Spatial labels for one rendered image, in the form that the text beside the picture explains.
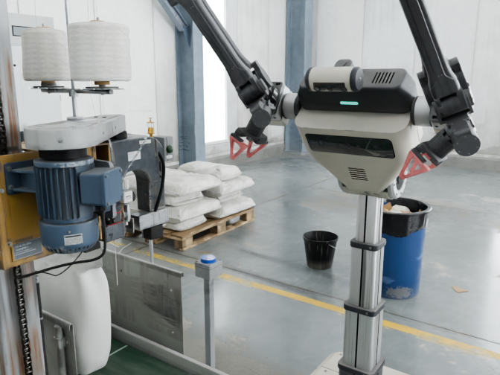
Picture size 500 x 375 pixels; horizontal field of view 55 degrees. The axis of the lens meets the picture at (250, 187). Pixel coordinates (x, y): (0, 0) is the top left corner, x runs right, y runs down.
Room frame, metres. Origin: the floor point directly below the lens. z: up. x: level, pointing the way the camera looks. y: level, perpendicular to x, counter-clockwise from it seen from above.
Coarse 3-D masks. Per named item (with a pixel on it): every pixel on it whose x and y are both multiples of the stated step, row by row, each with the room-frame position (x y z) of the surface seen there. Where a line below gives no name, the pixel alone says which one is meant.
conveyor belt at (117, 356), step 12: (120, 348) 1.90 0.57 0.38; (132, 348) 1.90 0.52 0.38; (108, 360) 1.81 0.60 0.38; (120, 360) 1.81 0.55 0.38; (132, 360) 1.81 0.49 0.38; (144, 360) 1.81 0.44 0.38; (156, 360) 1.81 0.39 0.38; (96, 372) 1.73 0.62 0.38; (108, 372) 1.73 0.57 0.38; (120, 372) 1.73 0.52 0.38; (132, 372) 1.73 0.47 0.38; (144, 372) 1.73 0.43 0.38; (156, 372) 1.73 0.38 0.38; (168, 372) 1.73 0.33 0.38; (180, 372) 1.73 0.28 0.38
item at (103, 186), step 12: (96, 168) 1.27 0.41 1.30; (108, 168) 1.26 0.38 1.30; (120, 168) 1.28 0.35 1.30; (84, 180) 1.20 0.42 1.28; (96, 180) 1.19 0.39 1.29; (108, 180) 1.20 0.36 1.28; (120, 180) 1.27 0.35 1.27; (84, 192) 1.20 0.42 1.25; (96, 192) 1.19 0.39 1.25; (108, 192) 1.20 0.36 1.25; (120, 192) 1.27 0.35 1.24; (84, 204) 1.20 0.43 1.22; (96, 204) 1.19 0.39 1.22; (108, 204) 1.19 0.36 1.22
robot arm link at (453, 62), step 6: (450, 60) 1.23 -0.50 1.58; (456, 60) 1.22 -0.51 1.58; (450, 66) 1.21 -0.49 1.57; (456, 66) 1.21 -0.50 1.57; (420, 72) 1.26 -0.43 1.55; (456, 72) 1.22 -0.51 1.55; (462, 72) 1.21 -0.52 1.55; (420, 78) 1.24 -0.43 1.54; (426, 78) 1.23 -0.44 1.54; (462, 78) 1.21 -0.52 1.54; (420, 84) 1.24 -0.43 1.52; (426, 84) 1.24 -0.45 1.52; (462, 84) 1.21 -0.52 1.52; (426, 90) 1.24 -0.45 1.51; (426, 96) 1.23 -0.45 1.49
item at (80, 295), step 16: (48, 256) 1.85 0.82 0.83; (64, 256) 1.82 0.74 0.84; (80, 256) 1.77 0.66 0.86; (96, 256) 1.72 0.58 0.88; (48, 272) 1.78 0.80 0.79; (64, 272) 1.73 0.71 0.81; (80, 272) 1.72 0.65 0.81; (96, 272) 1.76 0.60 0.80; (48, 288) 1.78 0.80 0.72; (64, 288) 1.72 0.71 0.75; (80, 288) 1.70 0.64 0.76; (96, 288) 1.74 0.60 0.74; (48, 304) 1.78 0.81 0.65; (64, 304) 1.72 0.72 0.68; (80, 304) 1.70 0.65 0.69; (96, 304) 1.72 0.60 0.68; (80, 320) 1.70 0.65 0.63; (96, 320) 1.72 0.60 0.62; (80, 336) 1.69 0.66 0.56; (96, 336) 1.71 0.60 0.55; (80, 352) 1.69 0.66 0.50; (96, 352) 1.71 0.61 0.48; (80, 368) 1.70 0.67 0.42; (96, 368) 1.73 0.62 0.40
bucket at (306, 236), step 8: (312, 232) 3.95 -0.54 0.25; (320, 232) 3.96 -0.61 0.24; (328, 232) 3.94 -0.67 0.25; (304, 240) 3.79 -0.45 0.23; (312, 240) 3.70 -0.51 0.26; (320, 240) 3.95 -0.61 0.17; (328, 240) 3.92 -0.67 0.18; (336, 240) 3.74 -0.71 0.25; (312, 248) 3.71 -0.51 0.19; (320, 248) 3.69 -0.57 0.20; (328, 248) 3.70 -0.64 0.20; (336, 248) 3.78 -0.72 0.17; (312, 256) 3.72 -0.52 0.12; (320, 256) 3.70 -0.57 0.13; (328, 256) 3.71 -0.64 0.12; (312, 264) 3.74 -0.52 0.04; (320, 264) 3.71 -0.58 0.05; (328, 264) 3.73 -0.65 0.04
